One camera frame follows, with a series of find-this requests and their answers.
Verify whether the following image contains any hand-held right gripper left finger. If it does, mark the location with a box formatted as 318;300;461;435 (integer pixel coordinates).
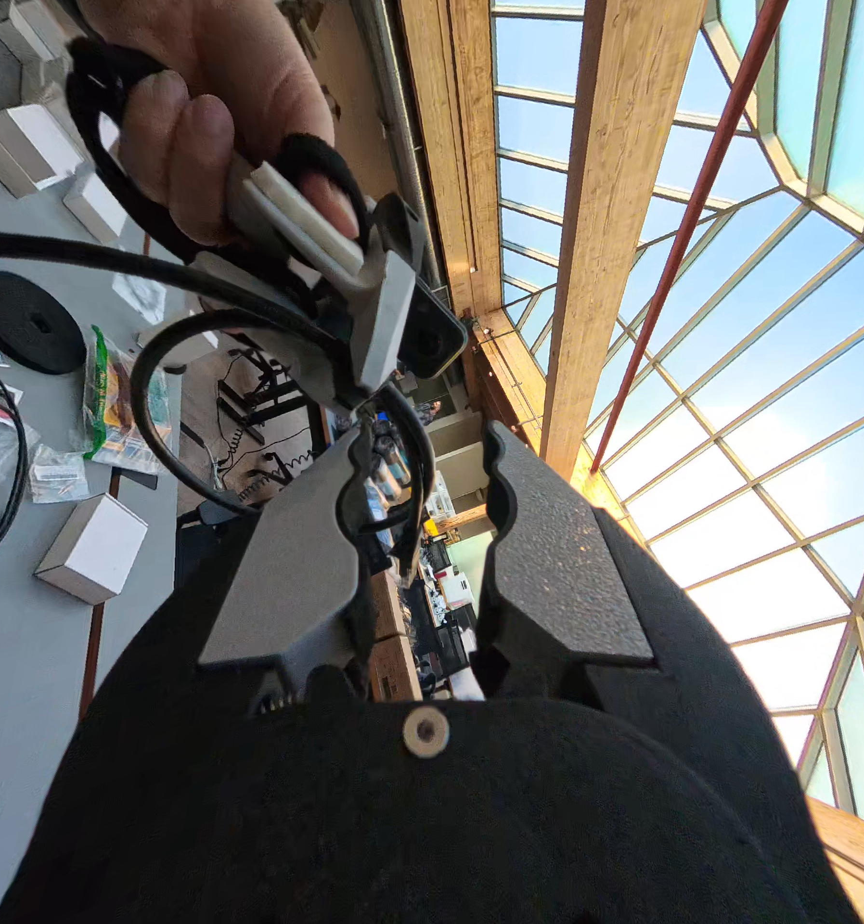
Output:
199;424;376;695

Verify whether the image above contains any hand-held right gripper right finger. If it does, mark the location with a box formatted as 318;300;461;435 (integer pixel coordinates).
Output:
471;421;655;699

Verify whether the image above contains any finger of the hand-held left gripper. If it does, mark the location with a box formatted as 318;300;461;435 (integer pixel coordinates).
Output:
348;255;417;396
188;251;365;414

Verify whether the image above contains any black ethernet cable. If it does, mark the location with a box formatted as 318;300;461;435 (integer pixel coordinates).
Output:
0;230;438;578

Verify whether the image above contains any person's left hand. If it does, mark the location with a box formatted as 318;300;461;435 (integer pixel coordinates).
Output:
77;0;364;246

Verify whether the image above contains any brown cardboard box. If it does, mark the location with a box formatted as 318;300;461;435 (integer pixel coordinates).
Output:
369;635;424;703
369;570;409;641

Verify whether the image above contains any upright white cardboard box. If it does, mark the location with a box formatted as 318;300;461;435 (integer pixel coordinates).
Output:
136;316;221;374

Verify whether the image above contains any clear snack bag green edge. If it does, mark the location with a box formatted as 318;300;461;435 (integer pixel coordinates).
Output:
77;325;174;475

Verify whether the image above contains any wooden ceiling beam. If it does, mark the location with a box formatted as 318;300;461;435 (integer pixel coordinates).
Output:
539;0;709;482

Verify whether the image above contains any clear bag of white parts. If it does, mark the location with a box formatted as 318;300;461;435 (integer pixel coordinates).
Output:
27;442;91;505

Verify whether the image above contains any red ceiling pipe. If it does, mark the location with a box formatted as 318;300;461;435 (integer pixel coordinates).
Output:
589;0;791;475

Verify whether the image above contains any black velcro tape roll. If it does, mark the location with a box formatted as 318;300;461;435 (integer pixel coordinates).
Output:
0;270;88;376

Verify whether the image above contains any paper sheet with cable picture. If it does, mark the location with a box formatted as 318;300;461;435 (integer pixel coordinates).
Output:
111;271;168;327

